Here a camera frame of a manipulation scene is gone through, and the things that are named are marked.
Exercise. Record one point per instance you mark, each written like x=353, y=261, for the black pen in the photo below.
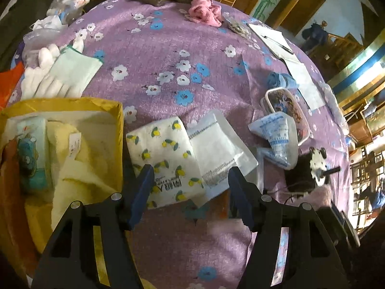
x=276, y=44

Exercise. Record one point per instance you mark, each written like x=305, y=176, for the black bag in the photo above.
x=21, y=21

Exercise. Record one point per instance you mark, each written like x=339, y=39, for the yellow box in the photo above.
x=60, y=104

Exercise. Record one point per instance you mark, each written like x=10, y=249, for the dark blue jacket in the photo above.
x=314, y=36

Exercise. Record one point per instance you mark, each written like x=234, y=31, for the blue cloth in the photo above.
x=281, y=79

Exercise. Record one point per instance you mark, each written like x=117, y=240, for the red bag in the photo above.
x=12, y=79

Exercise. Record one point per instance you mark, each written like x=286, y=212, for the red pouch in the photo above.
x=12, y=201

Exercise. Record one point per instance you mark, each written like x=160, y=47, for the white clear plastic packet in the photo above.
x=216, y=156

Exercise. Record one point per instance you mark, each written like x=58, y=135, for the light green cloth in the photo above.
x=72, y=69

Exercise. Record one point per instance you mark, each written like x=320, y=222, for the white plastic bag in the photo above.
x=48, y=24

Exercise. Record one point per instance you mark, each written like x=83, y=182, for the black electric motor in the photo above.
x=297, y=171

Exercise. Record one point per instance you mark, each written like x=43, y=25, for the white black cartoon charm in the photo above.
x=318, y=164

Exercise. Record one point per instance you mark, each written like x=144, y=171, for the lemon print tissue pack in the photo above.
x=168, y=153

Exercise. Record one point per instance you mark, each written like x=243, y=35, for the brown wooden door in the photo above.
x=300, y=9

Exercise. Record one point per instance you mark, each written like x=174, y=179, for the purple floral tablecloth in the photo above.
x=180, y=96

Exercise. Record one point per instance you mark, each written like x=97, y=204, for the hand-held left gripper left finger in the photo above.
x=141, y=192

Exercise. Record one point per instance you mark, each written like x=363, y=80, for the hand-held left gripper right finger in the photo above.
x=240, y=198

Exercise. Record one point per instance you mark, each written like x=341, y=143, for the pink cloth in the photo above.
x=206, y=10

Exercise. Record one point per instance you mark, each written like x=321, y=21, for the white paper sheet with pen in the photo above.
x=267, y=34

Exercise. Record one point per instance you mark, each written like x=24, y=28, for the white crumpled cloth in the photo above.
x=334, y=102

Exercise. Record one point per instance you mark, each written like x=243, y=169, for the small clear bag of parts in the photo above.
x=237, y=25

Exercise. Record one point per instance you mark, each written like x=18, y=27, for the blue white printed packet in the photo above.
x=279, y=138

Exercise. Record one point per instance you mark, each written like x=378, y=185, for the large white paper sheet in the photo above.
x=305, y=81

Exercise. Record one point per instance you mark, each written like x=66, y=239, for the teal cartoon tissue pack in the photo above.
x=30, y=156

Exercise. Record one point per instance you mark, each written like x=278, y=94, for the white gloves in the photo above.
x=39, y=75

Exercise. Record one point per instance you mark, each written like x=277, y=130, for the cartoon lid plastic container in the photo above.
x=285, y=102

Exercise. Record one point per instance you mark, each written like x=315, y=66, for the wooden stair railing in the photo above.
x=343, y=51

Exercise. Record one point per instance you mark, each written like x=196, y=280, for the yellow towel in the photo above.
x=84, y=168

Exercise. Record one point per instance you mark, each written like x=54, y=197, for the clear plastic bag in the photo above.
x=69, y=4

